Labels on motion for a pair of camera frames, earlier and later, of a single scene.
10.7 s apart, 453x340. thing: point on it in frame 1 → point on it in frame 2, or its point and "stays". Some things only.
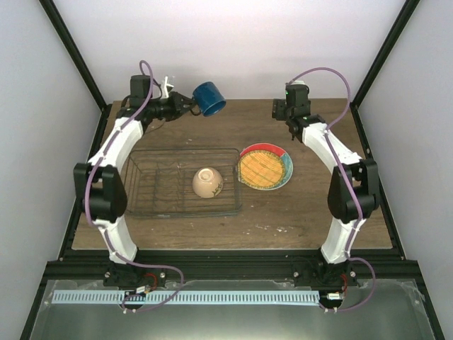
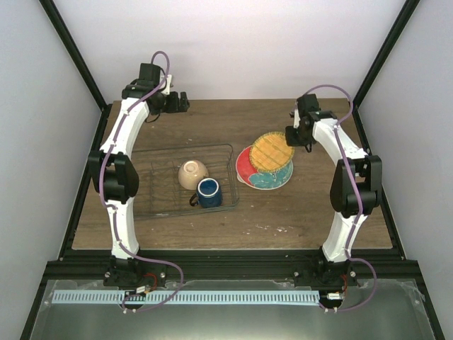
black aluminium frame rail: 226,264 stays
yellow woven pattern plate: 260,168 → 269,153
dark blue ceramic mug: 209,98 → 208,194
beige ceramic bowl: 207,182 → 190,172
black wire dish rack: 159,182 stays
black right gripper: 276,110 → 290,142
